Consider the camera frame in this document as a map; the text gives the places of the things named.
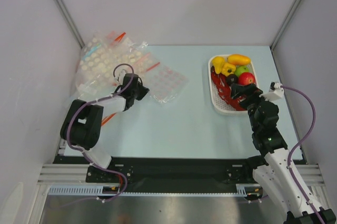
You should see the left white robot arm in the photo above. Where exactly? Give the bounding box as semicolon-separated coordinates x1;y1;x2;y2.
60;73;150;182

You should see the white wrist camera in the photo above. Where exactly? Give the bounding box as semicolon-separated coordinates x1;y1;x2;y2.
260;82;284;102
113;69;129;86

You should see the dark mangosteen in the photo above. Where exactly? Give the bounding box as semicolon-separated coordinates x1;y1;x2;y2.
225;74;239;86

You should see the yellow bell pepper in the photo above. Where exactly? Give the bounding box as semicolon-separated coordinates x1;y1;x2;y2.
221;62;236;77

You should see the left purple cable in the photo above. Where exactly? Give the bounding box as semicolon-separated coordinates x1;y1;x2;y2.
65;63;136;203

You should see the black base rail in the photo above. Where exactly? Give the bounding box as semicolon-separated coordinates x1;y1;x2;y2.
52;155;266;194

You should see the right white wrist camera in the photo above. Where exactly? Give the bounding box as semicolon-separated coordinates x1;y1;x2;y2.
260;82;284;102

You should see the orange yellow mango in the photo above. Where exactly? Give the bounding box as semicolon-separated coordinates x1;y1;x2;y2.
227;54;251;66

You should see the green apple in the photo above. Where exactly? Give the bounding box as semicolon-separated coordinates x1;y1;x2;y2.
234;65;250;77

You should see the white perforated basket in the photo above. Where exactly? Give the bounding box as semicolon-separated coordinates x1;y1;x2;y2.
208;54;258;115

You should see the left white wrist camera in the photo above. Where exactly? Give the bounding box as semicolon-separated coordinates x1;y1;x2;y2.
113;69;129;86

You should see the red apple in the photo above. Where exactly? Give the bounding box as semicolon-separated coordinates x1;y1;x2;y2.
238;72;256;85

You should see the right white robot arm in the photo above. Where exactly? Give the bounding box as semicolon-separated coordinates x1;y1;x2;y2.
231;82;336;223

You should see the yellow pear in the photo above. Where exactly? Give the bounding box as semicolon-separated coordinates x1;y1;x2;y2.
212;56;226;74

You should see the white slotted cable duct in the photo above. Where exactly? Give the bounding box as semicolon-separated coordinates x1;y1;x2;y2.
48;183;127;196

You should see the pink dotted zip bag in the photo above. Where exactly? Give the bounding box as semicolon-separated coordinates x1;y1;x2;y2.
133;53;187;104

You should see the red lobster toy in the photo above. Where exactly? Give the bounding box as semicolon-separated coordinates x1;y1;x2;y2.
216;75;246;111

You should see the pile of zip bags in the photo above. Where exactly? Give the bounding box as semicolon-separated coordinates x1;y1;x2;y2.
75;31;161;127

